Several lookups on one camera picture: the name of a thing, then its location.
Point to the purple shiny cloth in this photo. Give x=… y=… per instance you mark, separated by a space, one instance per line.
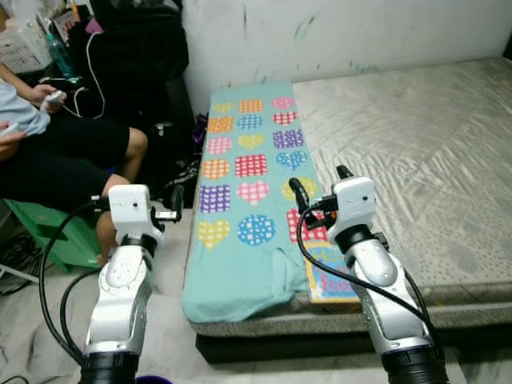
x=199 y=136

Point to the purple plastic bin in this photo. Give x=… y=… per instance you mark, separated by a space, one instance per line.
x=154 y=379

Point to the white plastic basket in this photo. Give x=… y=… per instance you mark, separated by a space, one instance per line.
x=24 y=52

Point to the green plastic stool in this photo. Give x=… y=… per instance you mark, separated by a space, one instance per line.
x=56 y=234

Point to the black backpack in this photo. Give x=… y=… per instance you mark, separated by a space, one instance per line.
x=136 y=40

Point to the seated person in shorts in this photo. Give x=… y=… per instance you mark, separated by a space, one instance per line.
x=72 y=152

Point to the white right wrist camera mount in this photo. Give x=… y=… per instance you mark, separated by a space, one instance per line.
x=356 y=200

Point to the teal plastic bottle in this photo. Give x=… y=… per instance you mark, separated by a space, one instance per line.
x=58 y=54

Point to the yellow-edged blue picture book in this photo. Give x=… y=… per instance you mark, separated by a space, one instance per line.
x=328 y=280

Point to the black bed base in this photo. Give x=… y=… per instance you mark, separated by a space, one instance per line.
x=280 y=344

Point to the teal blanket with coloured shapes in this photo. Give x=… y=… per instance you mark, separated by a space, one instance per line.
x=240 y=272

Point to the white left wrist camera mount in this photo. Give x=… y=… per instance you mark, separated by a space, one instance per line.
x=132 y=208

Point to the white quilted mattress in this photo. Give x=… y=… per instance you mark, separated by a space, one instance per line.
x=416 y=144

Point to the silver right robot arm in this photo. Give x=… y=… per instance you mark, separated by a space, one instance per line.
x=384 y=304

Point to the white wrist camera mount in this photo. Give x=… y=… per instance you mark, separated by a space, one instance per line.
x=132 y=208
x=356 y=200

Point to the white handheld controller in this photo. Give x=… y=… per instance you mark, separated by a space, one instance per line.
x=54 y=101

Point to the black bag with white lettering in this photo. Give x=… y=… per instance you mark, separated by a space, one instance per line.
x=186 y=180

